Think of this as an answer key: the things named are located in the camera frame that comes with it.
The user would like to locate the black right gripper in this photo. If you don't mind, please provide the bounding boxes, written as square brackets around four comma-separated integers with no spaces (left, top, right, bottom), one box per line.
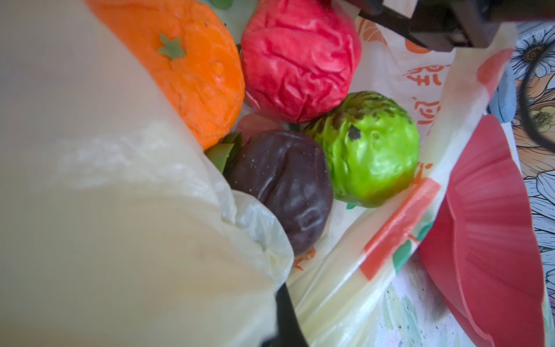
[350,0,554,52]

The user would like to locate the red flower-shaped plate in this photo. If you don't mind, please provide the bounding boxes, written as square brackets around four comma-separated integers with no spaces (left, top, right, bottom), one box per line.
[419,116,548,346]

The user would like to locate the yellowish plastic bag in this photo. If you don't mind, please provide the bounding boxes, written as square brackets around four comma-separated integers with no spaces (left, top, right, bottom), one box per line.
[1,1,517,346]

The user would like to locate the green fake cabbage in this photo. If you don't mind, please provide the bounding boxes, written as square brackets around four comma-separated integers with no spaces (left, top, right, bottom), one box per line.
[304,91,420,208]

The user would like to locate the red fake cabbage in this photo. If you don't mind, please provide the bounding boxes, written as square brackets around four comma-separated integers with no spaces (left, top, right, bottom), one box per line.
[241,1,362,123]

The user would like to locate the dark purple fake plum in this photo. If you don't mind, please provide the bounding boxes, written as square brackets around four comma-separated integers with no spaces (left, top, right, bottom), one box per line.
[224,130,333,256]

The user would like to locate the orange fake tangerine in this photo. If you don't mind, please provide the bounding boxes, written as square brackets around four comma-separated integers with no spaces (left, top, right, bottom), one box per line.
[87,1,245,149]

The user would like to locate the grey fabric glasses case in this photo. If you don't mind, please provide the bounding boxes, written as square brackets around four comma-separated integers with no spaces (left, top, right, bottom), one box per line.
[487,65,517,124]

